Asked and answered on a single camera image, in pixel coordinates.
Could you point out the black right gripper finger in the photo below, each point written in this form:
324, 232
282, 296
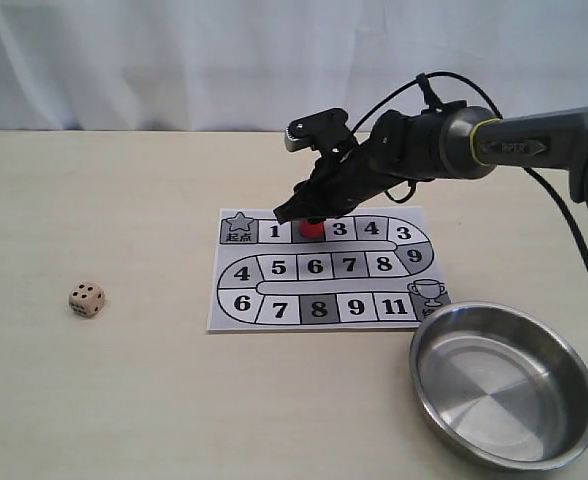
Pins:
322, 208
304, 204

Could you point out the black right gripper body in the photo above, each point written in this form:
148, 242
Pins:
399, 148

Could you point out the red cylinder game piece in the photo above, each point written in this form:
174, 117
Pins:
311, 230

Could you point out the beige wooden die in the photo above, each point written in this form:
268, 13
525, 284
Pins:
86, 299

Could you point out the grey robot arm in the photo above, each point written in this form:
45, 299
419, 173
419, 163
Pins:
455, 141

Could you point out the paper number game board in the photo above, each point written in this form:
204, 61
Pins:
373, 269

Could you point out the round stainless steel dish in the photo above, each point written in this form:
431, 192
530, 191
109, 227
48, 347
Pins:
499, 387

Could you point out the white background curtain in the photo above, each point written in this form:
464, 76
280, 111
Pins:
255, 65

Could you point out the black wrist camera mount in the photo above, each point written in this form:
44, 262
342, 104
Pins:
325, 131

